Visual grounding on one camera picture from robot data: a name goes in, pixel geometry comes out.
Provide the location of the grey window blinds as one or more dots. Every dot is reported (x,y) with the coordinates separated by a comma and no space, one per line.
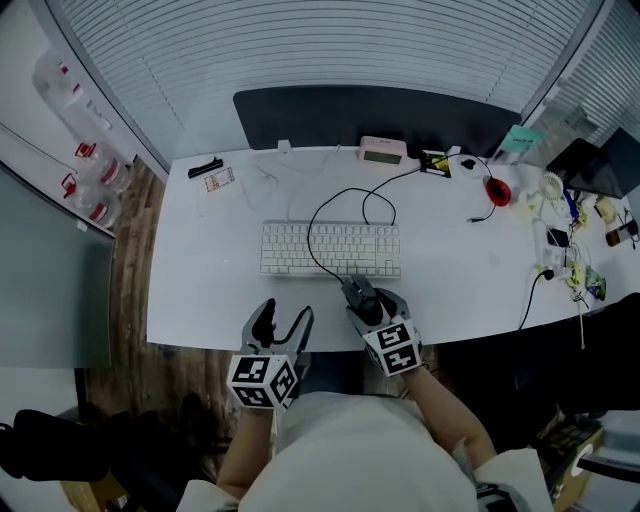
(325,45)

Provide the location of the pink digital clock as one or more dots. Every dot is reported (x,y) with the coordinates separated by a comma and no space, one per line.
(382,147)

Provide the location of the white keyboard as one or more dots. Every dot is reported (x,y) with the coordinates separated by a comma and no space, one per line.
(290,250)

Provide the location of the black stapler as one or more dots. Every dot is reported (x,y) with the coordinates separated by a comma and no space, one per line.
(204,168)

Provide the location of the black laptop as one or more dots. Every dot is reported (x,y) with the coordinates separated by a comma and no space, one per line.
(590,167)

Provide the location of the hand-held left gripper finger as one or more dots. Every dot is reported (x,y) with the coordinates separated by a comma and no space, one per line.
(302,330)
(262,322)

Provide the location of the black bag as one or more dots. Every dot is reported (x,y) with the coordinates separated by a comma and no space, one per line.
(75,450)

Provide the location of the green snack packet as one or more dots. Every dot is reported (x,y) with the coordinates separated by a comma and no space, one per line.
(596,284)

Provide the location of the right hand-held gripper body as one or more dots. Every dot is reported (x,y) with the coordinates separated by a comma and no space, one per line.
(395,350)

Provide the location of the teal paper card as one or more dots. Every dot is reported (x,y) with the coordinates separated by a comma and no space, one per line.
(520,140)

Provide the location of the small yellow and black box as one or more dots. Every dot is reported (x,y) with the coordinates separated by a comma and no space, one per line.
(435,164)

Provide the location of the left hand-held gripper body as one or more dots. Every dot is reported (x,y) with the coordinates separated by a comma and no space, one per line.
(262,382)

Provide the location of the cardboard box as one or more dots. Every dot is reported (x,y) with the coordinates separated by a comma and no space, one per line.
(570,450)

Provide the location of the small white desk fan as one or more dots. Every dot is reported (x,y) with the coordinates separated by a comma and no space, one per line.
(551,187)

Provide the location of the person's white shirt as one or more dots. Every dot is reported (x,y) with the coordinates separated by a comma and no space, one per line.
(360,450)

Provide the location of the white power strip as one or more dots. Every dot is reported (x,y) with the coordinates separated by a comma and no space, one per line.
(544,255)

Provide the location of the clear water jug red cap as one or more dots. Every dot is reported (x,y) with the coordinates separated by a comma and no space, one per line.
(102,167)
(62,90)
(92,202)

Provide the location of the black desk partition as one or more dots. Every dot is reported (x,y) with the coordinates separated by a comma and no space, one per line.
(310,117)

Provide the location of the black phone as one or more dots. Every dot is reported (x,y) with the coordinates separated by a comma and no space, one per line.
(558,237)

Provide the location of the thin wooden stick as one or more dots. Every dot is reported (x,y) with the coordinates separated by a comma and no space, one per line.
(583,325)

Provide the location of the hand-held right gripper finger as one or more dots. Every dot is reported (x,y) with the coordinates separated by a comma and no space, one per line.
(356,314)
(392,302)

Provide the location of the person's right forearm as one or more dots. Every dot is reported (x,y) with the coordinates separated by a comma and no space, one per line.
(445,415)

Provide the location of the person's left forearm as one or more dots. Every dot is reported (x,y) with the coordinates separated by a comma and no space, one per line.
(247,450)

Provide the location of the white card with red print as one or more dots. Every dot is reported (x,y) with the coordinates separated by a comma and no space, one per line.
(219,180)

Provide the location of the brown bottle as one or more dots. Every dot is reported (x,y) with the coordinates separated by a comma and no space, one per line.
(619,234)

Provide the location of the black computer mouse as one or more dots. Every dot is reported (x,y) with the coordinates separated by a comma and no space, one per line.
(359,292)

